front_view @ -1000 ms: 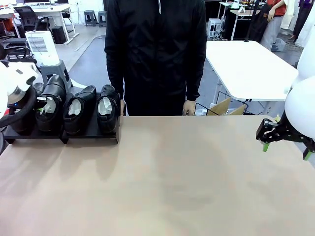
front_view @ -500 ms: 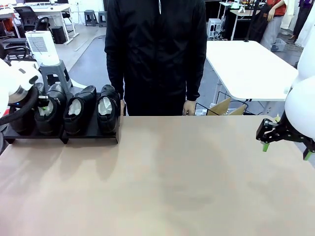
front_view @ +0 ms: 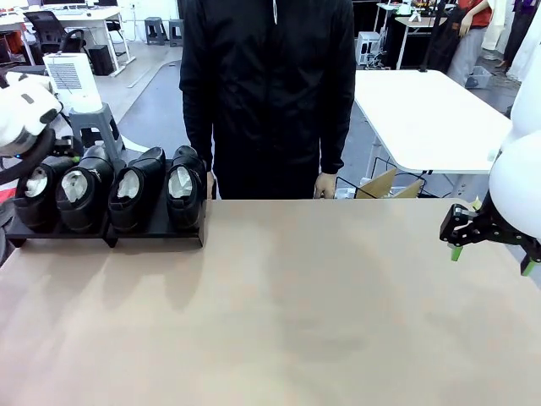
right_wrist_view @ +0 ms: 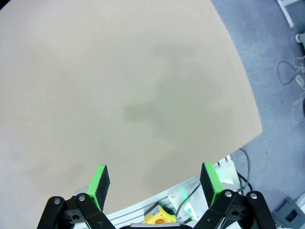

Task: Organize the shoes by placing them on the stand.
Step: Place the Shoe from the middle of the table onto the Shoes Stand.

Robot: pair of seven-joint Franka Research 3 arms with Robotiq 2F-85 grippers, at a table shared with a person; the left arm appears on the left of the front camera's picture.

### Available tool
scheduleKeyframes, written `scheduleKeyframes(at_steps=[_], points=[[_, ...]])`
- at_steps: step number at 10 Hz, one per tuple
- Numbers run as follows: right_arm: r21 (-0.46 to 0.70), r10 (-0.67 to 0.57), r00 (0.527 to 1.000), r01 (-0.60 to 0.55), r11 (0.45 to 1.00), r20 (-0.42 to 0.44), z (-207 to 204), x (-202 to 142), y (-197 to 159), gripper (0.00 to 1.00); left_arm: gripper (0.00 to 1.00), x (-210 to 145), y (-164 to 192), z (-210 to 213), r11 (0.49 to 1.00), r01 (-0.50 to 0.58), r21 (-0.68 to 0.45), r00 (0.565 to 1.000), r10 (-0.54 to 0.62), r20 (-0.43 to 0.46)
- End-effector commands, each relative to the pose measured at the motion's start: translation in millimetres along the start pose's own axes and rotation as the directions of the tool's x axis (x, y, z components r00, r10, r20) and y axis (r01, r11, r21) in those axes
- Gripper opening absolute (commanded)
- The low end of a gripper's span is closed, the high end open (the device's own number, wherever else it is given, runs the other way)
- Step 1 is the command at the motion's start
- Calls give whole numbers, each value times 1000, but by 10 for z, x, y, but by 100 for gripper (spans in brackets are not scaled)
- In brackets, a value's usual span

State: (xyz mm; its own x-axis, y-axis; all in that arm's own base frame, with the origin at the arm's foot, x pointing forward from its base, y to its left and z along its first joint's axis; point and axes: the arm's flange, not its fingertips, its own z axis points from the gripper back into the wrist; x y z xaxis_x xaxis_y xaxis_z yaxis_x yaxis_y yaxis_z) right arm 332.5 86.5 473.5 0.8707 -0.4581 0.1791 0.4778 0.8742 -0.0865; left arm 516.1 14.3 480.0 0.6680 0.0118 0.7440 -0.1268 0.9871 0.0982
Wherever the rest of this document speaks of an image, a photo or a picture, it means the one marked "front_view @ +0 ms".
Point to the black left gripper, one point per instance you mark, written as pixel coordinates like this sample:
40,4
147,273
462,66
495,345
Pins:
67,148

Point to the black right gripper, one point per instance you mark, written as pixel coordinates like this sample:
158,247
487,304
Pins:
498,228

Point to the black leather loafer shoe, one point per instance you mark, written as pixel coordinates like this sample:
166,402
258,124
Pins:
38,215
186,215
131,215
80,215

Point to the person's left forearm black sleeve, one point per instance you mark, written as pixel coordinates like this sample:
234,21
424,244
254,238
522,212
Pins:
336,144

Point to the person's right forearm black sleeve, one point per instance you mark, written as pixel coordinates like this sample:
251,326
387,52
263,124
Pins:
200,139

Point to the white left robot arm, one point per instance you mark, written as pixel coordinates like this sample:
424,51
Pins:
25,114

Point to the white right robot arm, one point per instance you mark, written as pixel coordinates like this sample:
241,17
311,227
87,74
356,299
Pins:
520,177

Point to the black shoe stand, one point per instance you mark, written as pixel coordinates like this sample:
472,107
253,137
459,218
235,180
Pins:
160,234

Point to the black pole stand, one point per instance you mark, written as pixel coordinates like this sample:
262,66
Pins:
423,69

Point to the person's right hand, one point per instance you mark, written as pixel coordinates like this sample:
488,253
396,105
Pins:
210,181

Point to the person's left hand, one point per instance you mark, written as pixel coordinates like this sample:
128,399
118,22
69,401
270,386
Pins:
325,185

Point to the white tissue paper shoe stuffing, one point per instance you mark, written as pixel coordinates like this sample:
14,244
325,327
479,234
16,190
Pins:
181,182
131,184
38,182
76,186

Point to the yellow-green paper tag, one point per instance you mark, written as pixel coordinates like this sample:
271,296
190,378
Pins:
477,204

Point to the grey plastic step stool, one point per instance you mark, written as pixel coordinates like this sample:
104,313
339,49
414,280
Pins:
95,120

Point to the white air purifier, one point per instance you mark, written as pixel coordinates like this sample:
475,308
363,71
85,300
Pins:
74,84

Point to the red cloth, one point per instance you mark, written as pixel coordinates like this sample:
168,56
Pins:
6,196

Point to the dark grey bag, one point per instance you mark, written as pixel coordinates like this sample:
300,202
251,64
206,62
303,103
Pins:
5,228

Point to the black computer tower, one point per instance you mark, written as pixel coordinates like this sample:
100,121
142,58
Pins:
101,61

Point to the black office chair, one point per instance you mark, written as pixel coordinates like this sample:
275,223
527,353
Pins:
21,67
46,27

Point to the brown cardboard box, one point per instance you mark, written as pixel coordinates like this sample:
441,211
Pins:
380,184

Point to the white office desk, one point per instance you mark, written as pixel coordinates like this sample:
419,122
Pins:
84,14

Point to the white table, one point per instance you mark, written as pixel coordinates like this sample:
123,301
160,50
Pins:
422,114

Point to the small grey plastic stool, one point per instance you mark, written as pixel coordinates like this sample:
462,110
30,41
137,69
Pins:
175,29
155,25

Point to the clear plastic storage box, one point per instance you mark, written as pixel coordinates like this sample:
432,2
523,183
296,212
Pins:
479,78

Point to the mannequin red top grey trousers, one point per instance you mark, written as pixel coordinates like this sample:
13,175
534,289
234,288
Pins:
469,55

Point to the person body in black jacket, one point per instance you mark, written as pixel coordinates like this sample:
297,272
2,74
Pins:
266,105

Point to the black hanging apron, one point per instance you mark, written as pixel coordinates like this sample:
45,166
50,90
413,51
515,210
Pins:
448,42

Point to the cream hanging garment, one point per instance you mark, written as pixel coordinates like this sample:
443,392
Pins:
494,29

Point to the dark hanging garment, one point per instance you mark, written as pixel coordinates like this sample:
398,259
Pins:
517,25

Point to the white hanging cloth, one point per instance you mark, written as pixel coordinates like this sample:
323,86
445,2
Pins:
534,21

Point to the wooden top background table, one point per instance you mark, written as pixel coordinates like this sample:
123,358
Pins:
422,20

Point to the white computer case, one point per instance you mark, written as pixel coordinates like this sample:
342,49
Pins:
367,46

